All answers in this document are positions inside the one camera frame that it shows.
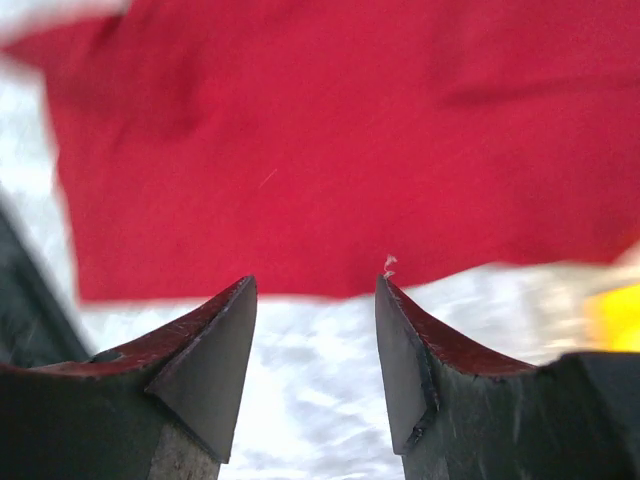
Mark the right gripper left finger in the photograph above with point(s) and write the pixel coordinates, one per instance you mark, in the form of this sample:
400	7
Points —
163	406

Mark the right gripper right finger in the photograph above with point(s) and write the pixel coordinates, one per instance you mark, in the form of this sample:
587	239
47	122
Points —
459	410

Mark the black base beam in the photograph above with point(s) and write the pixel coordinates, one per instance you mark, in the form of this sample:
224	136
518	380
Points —
35	331

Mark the red t shirt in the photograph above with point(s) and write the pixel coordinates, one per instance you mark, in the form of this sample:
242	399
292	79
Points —
306	142

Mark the yellow plastic tray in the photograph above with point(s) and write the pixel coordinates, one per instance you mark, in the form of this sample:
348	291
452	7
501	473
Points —
612	319

